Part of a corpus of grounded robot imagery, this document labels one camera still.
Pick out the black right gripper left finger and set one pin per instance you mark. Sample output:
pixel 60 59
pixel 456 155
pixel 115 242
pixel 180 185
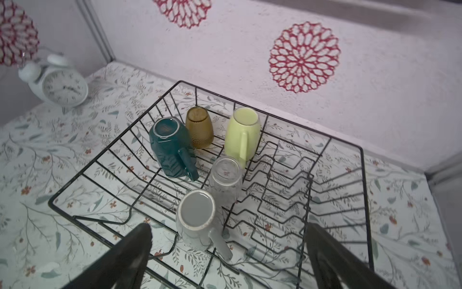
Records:
pixel 122 267

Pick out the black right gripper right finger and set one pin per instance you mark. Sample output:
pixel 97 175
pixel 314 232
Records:
pixel 334 265

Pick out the grey cream mug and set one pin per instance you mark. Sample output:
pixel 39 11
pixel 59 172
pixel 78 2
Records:
pixel 198 224

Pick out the black wire dish rack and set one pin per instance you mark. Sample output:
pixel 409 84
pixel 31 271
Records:
pixel 297 176

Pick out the dark green cream mug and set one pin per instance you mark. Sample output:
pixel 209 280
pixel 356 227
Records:
pixel 172 145

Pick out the clear glass cup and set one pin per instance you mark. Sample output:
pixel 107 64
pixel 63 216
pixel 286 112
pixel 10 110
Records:
pixel 225 181

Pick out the light green mug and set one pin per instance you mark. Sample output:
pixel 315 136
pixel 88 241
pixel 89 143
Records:
pixel 242 135

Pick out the amber glass cup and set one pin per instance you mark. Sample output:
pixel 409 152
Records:
pixel 199 124

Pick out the white twin-bell alarm clock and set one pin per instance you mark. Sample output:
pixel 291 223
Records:
pixel 56 82

